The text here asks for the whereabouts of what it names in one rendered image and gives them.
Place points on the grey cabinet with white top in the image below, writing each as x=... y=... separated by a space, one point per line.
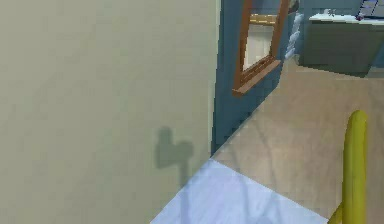
x=340 y=43

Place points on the brown framed window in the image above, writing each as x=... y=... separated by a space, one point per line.
x=256 y=71

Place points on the white curtain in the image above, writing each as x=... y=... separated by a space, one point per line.
x=294 y=36

